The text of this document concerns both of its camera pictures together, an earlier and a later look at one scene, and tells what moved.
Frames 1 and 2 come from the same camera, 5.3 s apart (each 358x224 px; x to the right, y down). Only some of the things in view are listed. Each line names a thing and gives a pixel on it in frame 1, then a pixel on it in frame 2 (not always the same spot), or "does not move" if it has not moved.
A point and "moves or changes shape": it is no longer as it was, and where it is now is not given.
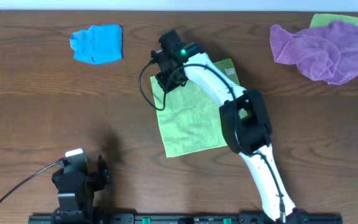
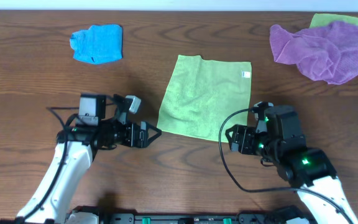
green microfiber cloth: x=189 y=121 moves or changes shape
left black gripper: x=99 y=178 → x=140 y=141
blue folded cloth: x=99 y=43 does not move
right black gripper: x=163 y=76 → x=243 y=137
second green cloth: x=319 y=20 does not move
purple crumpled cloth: x=335 y=53 does not move
